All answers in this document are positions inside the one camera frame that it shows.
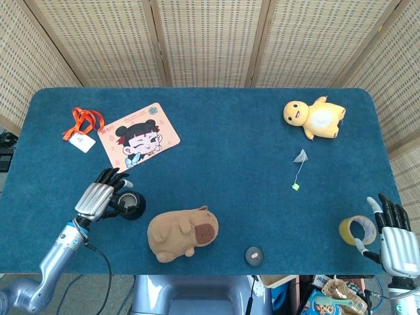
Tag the white printed box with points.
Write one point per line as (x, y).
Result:
(320, 279)

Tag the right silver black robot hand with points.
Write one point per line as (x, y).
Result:
(400, 252)

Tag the brown capybara plush toy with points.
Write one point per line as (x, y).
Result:
(177, 236)

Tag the pink cartoon girl mouse pad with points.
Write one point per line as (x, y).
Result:
(141, 138)

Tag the yellow plush toy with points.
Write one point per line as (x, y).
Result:
(323, 119)

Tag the black teapot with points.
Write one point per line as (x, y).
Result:
(138, 210)

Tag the brown snack bag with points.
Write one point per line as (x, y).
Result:
(334, 288)

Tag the yellow tape roll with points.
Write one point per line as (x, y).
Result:
(344, 229)

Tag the blue-grey robot torso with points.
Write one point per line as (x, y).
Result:
(197, 295)

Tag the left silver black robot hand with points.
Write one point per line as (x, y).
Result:
(93, 200)

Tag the woven rattan folding screen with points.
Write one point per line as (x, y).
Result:
(210, 42)

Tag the grey round disc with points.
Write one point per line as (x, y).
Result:
(254, 255)

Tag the tan cardboard box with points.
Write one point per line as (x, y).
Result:
(275, 280)

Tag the white ID badge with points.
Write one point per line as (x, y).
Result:
(82, 142)

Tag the blue cookie box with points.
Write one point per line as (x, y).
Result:
(316, 308)

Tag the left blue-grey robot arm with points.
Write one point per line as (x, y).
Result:
(55, 256)

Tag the black floor device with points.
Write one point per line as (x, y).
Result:
(5, 160)

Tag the blue carpet table cover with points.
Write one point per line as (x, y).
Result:
(229, 197)

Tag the green comb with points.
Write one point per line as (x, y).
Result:
(331, 301)

